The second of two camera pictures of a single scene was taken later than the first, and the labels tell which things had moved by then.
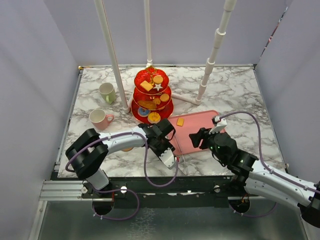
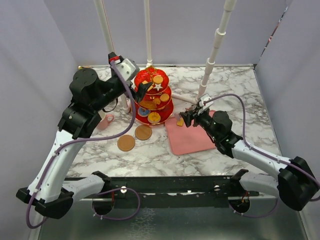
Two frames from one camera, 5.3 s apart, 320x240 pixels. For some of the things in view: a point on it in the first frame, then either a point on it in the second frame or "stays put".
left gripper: [168, 145] to [140, 89]
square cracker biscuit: [180, 122] stays put
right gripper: [203, 133] to [188, 117]
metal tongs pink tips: [181, 160] to [177, 116]
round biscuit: [157, 79] stays put
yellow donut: [154, 117] stays put
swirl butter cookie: [157, 101] stays put
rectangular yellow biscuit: [146, 85] stays put
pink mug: [100, 119] stays put
